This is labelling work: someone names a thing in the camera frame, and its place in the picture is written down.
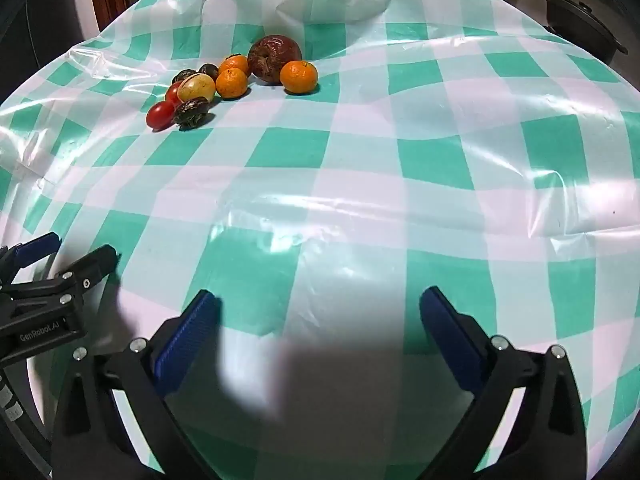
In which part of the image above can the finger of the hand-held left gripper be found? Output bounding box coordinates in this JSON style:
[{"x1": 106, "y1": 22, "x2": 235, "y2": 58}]
[
  {"x1": 0, "y1": 231, "x2": 62, "y2": 286},
  {"x1": 0, "y1": 244, "x2": 122, "y2": 317}
]

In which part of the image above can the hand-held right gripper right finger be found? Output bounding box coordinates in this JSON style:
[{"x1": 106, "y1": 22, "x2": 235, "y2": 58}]
[{"x1": 419, "y1": 286, "x2": 588, "y2": 480}]

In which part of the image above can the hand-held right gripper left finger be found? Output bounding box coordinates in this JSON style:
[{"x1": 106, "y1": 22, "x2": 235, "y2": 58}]
[{"x1": 50, "y1": 289, "x2": 223, "y2": 480}]

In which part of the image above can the yellow striped pepino melon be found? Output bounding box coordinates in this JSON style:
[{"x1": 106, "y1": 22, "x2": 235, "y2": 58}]
[{"x1": 177, "y1": 73, "x2": 216, "y2": 103}]

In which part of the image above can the orange mandarin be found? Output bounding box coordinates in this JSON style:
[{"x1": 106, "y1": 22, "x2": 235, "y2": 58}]
[
  {"x1": 218, "y1": 55, "x2": 251, "y2": 75},
  {"x1": 279, "y1": 60, "x2": 319, "y2": 95},
  {"x1": 215, "y1": 67, "x2": 249, "y2": 99}
]

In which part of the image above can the dark red apple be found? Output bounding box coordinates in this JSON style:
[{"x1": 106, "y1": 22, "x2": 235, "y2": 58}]
[{"x1": 247, "y1": 35, "x2": 303, "y2": 86}]

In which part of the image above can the green checked plastic tablecloth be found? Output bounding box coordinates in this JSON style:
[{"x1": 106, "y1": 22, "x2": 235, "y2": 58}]
[{"x1": 0, "y1": 0, "x2": 640, "y2": 480}]

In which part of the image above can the black cooking pot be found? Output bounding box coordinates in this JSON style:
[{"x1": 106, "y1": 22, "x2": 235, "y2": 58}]
[{"x1": 537, "y1": 0, "x2": 628, "y2": 66}]

